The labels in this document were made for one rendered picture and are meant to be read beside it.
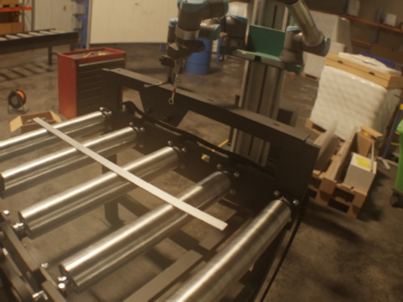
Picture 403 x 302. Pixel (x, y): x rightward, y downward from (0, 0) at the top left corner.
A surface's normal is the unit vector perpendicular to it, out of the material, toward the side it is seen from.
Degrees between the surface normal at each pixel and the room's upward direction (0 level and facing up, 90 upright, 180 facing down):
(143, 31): 90
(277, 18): 90
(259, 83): 90
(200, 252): 0
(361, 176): 90
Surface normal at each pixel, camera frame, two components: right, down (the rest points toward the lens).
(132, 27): 0.45, 0.44
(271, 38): -0.54, 0.32
